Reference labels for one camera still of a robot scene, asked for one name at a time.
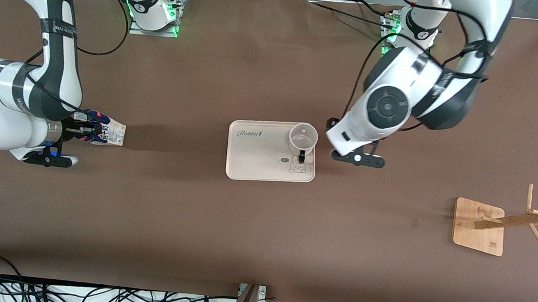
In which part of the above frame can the wooden cup rack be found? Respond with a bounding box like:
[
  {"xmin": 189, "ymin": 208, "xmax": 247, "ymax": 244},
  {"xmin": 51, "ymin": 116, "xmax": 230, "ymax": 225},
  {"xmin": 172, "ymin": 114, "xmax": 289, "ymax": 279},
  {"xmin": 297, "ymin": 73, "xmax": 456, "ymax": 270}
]
[{"xmin": 451, "ymin": 178, "xmax": 538, "ymax": 260}]

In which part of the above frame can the cream tray with bear print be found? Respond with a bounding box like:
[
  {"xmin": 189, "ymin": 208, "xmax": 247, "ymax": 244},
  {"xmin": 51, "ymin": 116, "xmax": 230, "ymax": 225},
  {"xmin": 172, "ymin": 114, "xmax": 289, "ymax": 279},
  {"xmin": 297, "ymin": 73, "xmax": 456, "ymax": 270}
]
[{"xmin": 224, "ymin": 117, "xmax": 320, "ymax": 187}]

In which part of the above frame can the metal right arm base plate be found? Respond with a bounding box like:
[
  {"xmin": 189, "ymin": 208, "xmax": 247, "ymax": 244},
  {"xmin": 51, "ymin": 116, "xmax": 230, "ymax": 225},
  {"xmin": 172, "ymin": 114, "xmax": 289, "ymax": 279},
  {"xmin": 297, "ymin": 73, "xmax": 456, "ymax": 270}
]
[{"xmin": 128, "ymin": 0, "xmax": 182, "ymax": 39}]

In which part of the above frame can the white cup black handle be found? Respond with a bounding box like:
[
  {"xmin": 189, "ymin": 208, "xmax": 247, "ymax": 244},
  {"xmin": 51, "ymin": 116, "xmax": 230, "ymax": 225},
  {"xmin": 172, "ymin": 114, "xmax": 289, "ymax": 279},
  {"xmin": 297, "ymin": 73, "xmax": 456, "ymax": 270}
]
[{"xmin": 287, "ymin": 122, "xmax": 320, "ymax": 165}]

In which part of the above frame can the blue milk carton green cap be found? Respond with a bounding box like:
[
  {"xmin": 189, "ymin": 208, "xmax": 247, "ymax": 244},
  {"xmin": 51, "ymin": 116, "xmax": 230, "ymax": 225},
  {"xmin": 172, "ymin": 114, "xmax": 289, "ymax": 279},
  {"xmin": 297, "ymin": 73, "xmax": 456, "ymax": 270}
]
[{"xmin": 70, "ymin": 109, "xmax": 128, "ymax": 148}]

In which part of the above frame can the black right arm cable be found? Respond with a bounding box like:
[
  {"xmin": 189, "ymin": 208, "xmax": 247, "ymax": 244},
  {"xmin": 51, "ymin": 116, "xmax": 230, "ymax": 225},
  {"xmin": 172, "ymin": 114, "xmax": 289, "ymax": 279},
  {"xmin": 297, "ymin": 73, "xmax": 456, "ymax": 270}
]
[{"xmin": 74, "ymin": 0, "xmax": 133, "ymax": 59}]

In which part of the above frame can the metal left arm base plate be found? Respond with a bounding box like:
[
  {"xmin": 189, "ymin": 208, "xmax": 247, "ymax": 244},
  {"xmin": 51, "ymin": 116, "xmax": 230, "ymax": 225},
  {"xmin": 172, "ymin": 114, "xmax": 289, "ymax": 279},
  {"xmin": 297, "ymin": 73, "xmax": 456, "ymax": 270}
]
[{"xmin": 377, "ymin": 13, "xmax": 407, "ymax": 61}]

